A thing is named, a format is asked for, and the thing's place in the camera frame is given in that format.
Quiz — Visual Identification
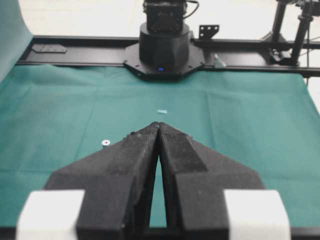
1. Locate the black aluminium frame rail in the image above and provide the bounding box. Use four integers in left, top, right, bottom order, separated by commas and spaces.
17, 35, 320, 78

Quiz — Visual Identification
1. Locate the small white washer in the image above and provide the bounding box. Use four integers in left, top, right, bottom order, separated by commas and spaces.
101, 139, 111, 147

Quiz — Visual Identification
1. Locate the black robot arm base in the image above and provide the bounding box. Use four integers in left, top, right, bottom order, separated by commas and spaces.
123, 0, 205, 78

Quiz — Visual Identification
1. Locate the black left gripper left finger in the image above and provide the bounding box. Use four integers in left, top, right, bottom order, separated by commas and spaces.
44, 122, 160, 240

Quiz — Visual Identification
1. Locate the grey metal shaft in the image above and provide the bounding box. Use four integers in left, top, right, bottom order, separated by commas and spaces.
156, 109, 168, 115

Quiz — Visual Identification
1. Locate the black corner bracket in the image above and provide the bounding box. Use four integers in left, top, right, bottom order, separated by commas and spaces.
199, 24, 220, 40

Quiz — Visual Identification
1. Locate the black camera stand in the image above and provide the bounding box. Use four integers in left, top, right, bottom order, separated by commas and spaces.
261, 0, 320, 66

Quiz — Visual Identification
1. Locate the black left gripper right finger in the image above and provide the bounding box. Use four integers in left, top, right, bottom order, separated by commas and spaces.
158, 123, 266, 232

